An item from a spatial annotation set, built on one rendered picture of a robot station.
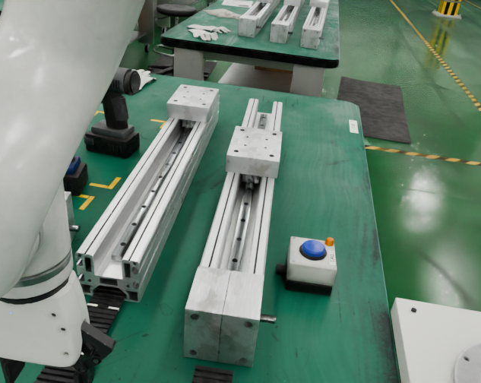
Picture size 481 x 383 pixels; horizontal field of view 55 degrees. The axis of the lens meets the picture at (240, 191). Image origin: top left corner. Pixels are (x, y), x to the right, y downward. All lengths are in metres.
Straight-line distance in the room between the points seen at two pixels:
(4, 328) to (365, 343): 0.50
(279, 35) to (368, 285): 1.87
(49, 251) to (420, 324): 0.55
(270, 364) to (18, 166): 0.48
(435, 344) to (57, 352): 0.52
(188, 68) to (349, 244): 1.79
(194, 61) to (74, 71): 2.21
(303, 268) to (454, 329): 0.24
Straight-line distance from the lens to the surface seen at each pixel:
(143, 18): 5.17
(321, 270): 0.79
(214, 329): 0.65
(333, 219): 1.02
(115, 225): 0.82
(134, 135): 1.20
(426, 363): 0.73
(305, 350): 0.73
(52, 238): 0.45
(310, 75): 2.46
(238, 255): 0.78
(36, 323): 0.52
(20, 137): 0.33
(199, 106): 1.19
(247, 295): 0.65
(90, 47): 0.35
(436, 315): 0.81
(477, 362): 0.75
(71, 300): 0.50
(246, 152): 0.96
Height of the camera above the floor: 1.32
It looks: 31 degrees down
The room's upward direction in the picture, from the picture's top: 6 degrees clockwise
